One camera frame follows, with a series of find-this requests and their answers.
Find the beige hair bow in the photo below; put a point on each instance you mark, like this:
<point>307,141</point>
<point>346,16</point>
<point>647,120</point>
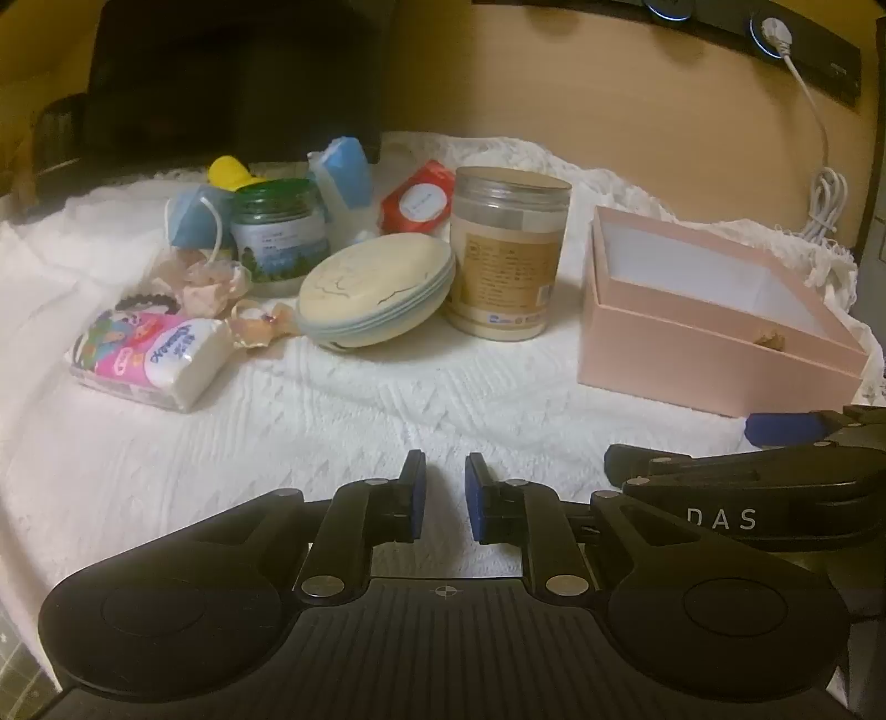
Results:
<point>259,325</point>

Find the black monitor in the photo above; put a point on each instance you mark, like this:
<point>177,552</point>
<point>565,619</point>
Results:
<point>235,76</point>

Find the beige lidded plastic jar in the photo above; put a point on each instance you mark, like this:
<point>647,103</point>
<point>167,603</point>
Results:
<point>505,256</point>

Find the white textured cloth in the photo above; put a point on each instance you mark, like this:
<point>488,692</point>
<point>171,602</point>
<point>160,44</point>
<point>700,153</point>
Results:
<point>346,415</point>

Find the black power strip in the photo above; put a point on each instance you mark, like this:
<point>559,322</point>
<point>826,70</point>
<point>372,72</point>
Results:
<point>824,52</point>

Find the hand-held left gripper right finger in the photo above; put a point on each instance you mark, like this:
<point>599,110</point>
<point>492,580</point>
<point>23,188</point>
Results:
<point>477,495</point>

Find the yellow soft toy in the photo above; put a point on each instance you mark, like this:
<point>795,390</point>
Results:
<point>232,172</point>

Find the blue and white pack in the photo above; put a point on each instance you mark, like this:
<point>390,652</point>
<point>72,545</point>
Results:
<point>346,176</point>

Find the blue face mask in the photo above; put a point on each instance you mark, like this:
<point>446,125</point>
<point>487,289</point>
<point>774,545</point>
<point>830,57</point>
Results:
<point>190,218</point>

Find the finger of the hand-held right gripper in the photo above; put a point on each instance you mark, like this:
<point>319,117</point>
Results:
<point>782,427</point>
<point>664,460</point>

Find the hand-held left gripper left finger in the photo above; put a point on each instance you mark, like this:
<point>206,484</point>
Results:
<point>415,495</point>

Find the white tissue pack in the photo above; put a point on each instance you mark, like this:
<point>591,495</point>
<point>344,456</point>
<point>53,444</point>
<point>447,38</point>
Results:
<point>187,363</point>

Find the green lidded glass jar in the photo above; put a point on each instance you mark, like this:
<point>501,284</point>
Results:
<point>277,235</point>

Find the cream oval zip case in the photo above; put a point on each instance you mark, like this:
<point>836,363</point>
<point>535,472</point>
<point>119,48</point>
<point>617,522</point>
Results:
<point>374,291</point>

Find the red foil packet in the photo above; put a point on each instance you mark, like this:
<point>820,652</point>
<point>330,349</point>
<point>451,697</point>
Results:
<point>415,204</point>

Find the colourful printed tissue pack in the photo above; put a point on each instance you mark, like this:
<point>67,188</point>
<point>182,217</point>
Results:
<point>114,346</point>

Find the pink cardboard box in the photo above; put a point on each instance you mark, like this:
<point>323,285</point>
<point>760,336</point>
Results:
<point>706,346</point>

